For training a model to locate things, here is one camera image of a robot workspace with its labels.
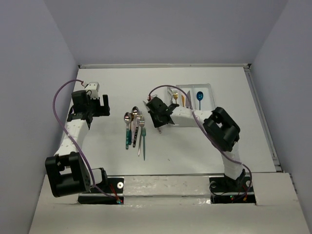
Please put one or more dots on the gold fork green handle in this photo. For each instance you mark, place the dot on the gold fork green handle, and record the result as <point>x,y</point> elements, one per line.
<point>175,96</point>

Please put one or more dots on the all silver fork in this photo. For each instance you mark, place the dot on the all silver fork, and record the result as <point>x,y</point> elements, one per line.
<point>141,125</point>

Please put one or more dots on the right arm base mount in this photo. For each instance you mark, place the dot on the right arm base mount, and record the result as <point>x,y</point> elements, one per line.
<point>224,192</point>

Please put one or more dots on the pink handled spoon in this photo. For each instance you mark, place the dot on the pink handled spoon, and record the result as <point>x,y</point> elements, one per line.
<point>134,114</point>

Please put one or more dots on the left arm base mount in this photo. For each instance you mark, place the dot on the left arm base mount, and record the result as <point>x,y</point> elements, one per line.
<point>113,193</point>

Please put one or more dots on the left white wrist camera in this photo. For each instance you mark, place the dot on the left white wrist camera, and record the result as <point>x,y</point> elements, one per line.
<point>92,88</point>

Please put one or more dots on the blue metallic spoon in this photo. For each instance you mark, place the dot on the blue metallic spoon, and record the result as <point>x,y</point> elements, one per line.
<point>199,97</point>

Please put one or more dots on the teal handled spoon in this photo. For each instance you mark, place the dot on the teal handled spoon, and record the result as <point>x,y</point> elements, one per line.
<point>127,120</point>

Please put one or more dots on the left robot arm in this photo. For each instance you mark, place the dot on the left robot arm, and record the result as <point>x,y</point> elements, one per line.
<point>67,172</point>

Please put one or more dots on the orange handled knife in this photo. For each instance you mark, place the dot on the orange handled knife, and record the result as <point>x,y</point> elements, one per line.
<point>182,100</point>

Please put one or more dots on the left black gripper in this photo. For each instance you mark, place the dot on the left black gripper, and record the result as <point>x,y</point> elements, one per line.
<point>101,110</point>

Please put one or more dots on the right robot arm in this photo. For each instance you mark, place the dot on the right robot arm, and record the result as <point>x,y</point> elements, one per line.
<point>220,129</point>

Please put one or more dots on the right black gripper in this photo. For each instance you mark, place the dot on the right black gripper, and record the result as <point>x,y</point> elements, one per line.
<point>156,124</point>

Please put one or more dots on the pink handled fork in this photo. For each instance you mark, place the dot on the pink handled fork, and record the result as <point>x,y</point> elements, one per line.
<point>170,94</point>

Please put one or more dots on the white compartment tray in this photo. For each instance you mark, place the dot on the white compartment tray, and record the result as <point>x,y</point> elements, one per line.
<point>208,102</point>

